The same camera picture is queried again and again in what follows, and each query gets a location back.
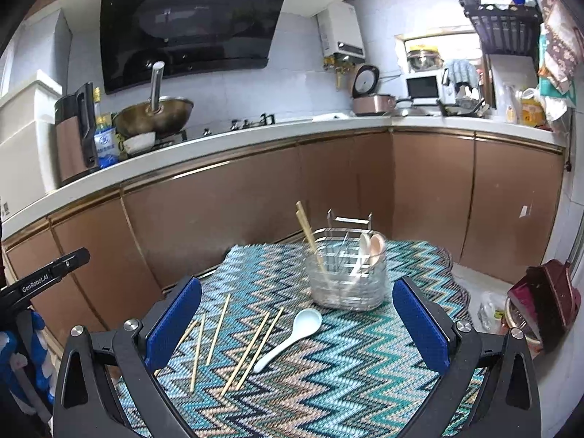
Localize pink ceramic spoon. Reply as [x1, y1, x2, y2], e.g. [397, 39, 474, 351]
[368, 233, 385, 268]

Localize white ceramic spoon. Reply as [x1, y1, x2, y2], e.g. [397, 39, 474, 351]
[253, 308, 323, 374]
[350, 233, 371, 278]

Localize lower kitchen cabinets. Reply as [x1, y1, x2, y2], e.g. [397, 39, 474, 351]
[3, 130, 563, 343]

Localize dark red dustpan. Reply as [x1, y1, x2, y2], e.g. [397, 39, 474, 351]
[507, 259, 581, 353]

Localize zigzag knitted table cloth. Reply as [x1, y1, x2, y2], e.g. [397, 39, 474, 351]
[114, 240, 485, 438]

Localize white appliance box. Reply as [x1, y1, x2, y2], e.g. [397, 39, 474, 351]
[0, 70, 62, 219]

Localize blue label bottle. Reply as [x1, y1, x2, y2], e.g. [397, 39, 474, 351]
[93, 86, 120, 169]

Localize white ceramic bowl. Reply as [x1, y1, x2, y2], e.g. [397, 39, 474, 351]
[123, 131, 156, 156]

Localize yellow oil bottle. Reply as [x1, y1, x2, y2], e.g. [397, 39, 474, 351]
[520, 88, 546, 128]

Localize metal pot lid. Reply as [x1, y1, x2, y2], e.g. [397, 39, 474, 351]
[390, 99, 430, 118]

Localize white microwave oven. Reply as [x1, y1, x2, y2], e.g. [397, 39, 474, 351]
[406, 69, 443, 105]

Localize gas stove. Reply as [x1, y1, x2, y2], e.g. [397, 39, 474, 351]
[142, 114, 316, 153]

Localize rice cooker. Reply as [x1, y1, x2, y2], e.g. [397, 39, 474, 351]
[350, 64, 397, 117]

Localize steel pot on microwave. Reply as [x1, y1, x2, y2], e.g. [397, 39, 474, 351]
[407, 45, 443, 72]

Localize hanging patterned cloth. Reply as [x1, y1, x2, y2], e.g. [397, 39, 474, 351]
[533, 0, 584, 122]

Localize black range hood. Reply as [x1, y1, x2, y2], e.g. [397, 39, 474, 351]
[100, 0, 284, 94]

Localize white water heater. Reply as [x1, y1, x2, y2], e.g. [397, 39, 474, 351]
[316, 2, 365, 64]

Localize wire utensil holder with cup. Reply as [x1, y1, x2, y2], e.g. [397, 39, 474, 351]
[303, 211, 389, 311]

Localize metal wok with handle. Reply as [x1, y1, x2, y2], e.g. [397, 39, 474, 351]
[113, 61, 194, 138]

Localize black wall dish rack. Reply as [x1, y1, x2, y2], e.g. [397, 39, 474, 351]
[459, 0, 542, 58]

